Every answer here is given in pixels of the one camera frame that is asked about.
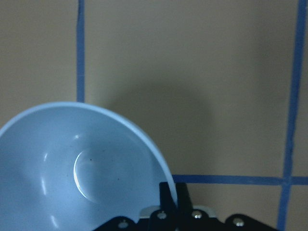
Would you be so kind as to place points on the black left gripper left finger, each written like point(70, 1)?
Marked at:
point(166, 201)

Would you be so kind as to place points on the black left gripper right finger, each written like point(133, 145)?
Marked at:
point(184, 200)

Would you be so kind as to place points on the blue bowl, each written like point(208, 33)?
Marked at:
point(72, 166)

